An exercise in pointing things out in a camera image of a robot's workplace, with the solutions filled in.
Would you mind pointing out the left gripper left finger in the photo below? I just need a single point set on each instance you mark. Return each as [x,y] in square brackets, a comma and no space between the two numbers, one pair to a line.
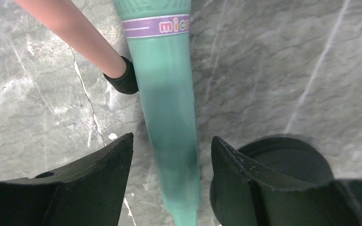
[86,192]

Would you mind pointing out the pink music stand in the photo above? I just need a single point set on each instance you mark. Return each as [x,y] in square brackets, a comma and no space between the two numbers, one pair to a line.
[65,19]

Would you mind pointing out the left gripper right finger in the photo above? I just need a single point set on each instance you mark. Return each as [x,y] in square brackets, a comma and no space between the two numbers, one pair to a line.
[343,200]

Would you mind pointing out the teal toy microphone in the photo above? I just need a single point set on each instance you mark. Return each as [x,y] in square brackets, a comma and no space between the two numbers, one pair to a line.
[157,33]

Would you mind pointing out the black round base mic stand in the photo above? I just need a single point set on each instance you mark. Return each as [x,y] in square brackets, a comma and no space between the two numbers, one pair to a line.
[269,182]

